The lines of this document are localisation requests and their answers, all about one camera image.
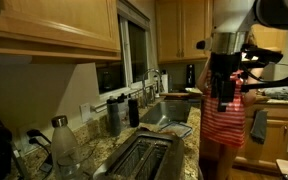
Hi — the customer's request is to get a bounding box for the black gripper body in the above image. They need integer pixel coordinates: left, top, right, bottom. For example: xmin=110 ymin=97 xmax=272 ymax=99
xmin=209 ymin=52 xmax=242 ymax=81

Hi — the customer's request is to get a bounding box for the stainless steel toaster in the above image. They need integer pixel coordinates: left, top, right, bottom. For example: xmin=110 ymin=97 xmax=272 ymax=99
xmin=92 ymin=128 xmax=186 ymax=180

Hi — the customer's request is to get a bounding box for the black soda maker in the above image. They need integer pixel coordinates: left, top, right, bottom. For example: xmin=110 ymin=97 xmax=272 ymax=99
xmin=185 ymin=63 xmax=196 ymax=93

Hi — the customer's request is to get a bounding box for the person in red striped dress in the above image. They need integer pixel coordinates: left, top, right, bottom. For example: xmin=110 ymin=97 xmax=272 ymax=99
xmin=197 ymin=29 xmax=268 ymax=180

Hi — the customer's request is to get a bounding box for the wooden cutting board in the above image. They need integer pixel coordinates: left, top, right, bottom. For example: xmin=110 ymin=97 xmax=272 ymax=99
xmin=159 ymin=91 xmax=202 ymax=98

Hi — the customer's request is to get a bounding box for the grey hanging towel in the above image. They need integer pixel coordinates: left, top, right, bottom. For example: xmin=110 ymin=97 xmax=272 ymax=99
xmin=249 ymin=109 xmax=269 ymax=145

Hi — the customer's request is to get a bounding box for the grey folded cloth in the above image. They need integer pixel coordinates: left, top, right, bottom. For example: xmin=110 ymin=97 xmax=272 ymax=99
xmin=263 ymin=87 xmax=288 ymax=102

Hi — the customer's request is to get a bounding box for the white paper towel roll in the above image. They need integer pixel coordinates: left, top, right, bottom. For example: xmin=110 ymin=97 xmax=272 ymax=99
xmin=160 ymin=69 xmax=169 ymax=94

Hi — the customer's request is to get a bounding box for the wooden base cabinet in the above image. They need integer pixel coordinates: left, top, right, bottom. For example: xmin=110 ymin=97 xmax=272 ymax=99
xmin=232 ymin=103 xmax=288 ymax=173

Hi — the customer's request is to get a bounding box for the chrome kitchen faucet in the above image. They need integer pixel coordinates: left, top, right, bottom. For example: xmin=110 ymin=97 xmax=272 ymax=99
xmin=141 ymin=68 xmax=163 ymax=108

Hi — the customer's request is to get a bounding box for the kitchen window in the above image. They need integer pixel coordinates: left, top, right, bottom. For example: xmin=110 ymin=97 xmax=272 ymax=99
xmin=95 ymin=1 xmax=152 ymax=101

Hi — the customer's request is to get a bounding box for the white bottle with black cap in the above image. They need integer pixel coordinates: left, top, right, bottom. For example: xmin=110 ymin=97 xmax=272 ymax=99
xmin=117 ymin=93 xmax=130 ymax=126

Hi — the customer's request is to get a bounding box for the grey water bottle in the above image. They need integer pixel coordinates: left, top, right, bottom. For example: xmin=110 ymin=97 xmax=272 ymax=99
xmin=106 ymin=95 xmax=122 ymax=138

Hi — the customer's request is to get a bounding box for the clear bottle with metal cap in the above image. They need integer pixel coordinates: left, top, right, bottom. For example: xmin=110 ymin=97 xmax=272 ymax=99
xmin=50 ymin=114 xmax=85 ymax=180

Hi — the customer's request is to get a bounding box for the black power plug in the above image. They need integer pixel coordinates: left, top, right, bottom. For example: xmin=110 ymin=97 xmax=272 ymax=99
xmin=26 ymin=129 xmax=52 ymax=145

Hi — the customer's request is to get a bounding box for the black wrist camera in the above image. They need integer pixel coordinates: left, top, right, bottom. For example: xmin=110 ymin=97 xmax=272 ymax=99
xmin=241 ymin=43 xmax=284 ymax=66

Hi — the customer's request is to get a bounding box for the wooden wall cabinet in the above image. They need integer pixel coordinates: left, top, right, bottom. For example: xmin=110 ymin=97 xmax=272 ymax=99
xmin=155 ymin=0 xmax=215 ymax=64
xmin=0 ymin=0 xmax=122 ymax=64
xmin=250 ymin=24 xmax=288 ymax=53

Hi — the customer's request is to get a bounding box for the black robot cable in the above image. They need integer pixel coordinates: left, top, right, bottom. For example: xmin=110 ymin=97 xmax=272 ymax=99
xmin=242 ymin=61 xmax=288 ymax=83

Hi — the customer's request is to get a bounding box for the white wall switch plate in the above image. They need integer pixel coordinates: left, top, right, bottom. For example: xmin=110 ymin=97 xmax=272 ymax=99
xmin=79 ymin=102 xmax=92 ymax=124

